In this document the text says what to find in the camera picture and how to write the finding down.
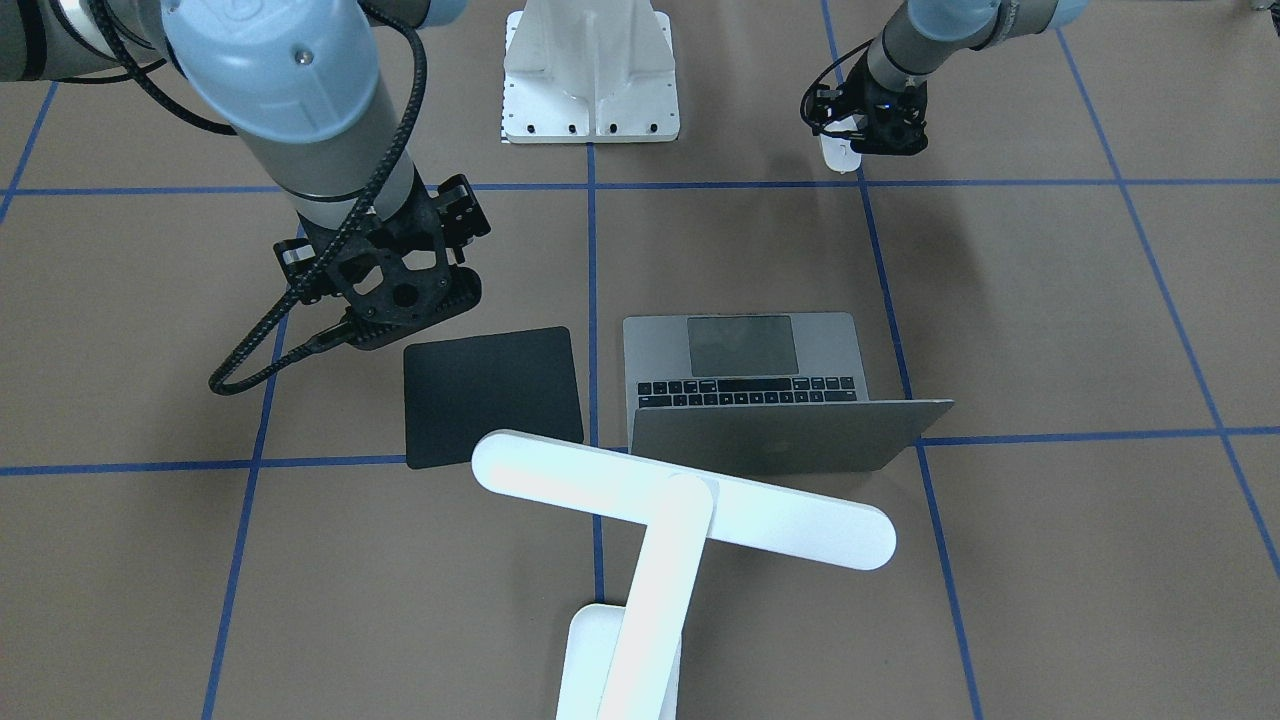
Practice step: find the grey laptop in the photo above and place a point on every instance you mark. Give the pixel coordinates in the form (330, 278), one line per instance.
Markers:
(761, 395)

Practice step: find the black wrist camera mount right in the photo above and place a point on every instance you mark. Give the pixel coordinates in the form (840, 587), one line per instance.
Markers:
(367, 325)

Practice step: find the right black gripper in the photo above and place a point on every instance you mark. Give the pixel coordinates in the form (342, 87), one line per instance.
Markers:
(457, 215)

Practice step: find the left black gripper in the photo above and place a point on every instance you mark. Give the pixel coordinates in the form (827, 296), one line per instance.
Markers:
(868, 108)

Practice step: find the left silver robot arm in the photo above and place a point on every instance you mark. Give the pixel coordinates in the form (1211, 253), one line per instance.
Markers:
(888, 84)

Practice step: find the white computer mouse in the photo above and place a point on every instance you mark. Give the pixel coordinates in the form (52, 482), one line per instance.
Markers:
(837, 151)

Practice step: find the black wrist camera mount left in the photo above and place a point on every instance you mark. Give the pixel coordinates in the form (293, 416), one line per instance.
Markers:
(827, 112)

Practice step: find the black mouse pad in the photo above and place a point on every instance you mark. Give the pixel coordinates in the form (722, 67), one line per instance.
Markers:
(457, 391)

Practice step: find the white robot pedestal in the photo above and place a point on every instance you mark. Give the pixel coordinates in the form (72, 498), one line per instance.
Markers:
(589, 72)

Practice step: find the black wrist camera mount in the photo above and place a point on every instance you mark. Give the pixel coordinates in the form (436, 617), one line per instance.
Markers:
(367, 325)
(827, 112)

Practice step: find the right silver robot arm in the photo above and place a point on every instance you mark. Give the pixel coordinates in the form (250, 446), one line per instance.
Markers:
(298, 82)

